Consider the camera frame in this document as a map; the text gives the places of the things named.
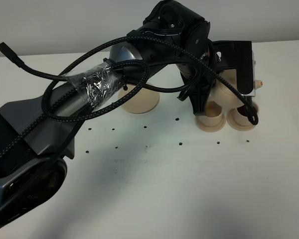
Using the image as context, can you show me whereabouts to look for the beige teapot saucer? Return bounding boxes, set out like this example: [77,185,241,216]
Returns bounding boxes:
[121,88,160,114]

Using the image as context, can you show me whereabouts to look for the beige right teacup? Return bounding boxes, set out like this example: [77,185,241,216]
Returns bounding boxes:
[235,106,255,127]

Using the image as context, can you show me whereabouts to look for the beige teacup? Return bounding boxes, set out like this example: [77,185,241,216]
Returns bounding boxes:
[235,106,255,127]
[205,101,223,127]

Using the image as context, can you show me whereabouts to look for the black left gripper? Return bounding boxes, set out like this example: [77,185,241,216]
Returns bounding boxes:
[175,37,222,116]

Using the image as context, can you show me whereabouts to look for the beige left teacup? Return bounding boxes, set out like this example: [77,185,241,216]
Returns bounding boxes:
[205,101,223,127]

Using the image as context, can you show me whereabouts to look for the wrist camera with black bracket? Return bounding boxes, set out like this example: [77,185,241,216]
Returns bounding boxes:
[212,41,256,97]

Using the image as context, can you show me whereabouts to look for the beige left cup saucer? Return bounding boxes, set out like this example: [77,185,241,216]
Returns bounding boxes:
[195,113,226,132]

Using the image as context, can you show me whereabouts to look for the beige teapot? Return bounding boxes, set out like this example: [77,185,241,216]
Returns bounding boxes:
[209,69,264,110]

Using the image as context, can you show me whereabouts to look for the beige cup saucer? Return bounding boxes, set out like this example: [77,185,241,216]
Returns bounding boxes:
[195,113,226,132]
[226,109,256,131]

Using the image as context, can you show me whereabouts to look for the black and grey left robot arm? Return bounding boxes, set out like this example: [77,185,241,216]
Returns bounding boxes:
[0,0,215,228]

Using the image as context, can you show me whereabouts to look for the beige right cup saucer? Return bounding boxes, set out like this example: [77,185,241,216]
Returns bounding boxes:
[226,109,256,131]

